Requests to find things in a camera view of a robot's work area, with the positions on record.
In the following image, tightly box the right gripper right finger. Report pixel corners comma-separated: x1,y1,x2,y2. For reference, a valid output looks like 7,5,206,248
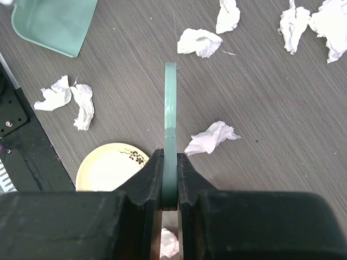
177,153,346,259

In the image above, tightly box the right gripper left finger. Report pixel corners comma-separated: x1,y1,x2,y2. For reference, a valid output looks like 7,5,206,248
1,149,164,259

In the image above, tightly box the green hand brush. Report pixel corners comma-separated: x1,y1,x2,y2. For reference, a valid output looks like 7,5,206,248
161,62,178,211

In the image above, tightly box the green dustpan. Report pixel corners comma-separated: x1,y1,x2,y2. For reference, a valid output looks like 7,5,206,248
11,0,98,58

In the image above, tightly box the cream round plate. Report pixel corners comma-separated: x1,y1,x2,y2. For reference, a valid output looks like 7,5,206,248
75,142,149,191

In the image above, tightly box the paper scrap back small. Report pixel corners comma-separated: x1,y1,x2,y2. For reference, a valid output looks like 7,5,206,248
278,0,311,55

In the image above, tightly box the paper scrap back large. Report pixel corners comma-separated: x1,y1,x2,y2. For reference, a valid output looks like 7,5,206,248
309,0,346,63

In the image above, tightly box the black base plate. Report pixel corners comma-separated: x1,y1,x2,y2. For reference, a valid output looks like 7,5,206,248
1,58,75,191

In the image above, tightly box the white cable duct strip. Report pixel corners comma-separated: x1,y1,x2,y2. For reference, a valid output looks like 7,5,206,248
0,160,17,193

